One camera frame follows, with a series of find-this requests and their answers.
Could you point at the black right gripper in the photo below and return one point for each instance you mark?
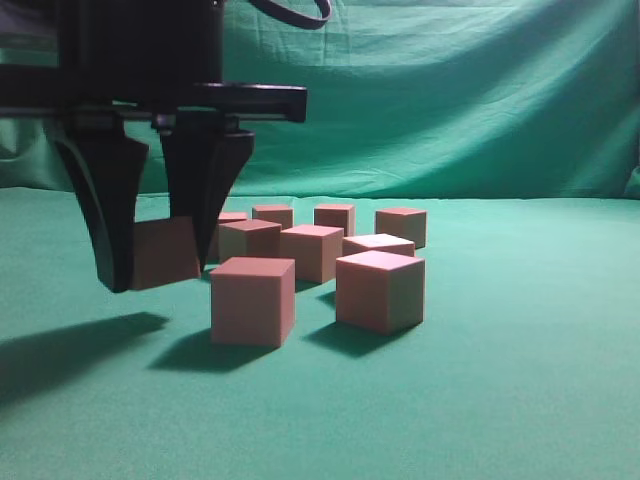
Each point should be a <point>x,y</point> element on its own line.
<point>204,147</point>

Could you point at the pink cube column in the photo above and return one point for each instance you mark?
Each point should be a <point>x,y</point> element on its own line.
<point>253,301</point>
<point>404,222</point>
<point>275,213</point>
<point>223,218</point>
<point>336,215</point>
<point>249,238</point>
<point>164,252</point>
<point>378,242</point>
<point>380,291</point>
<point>314,248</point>

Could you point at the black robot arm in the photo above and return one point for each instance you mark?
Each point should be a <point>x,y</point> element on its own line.
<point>155,61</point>

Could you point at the green cloth backdrop and cover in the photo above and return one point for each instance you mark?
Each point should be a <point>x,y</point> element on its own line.
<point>513,123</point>

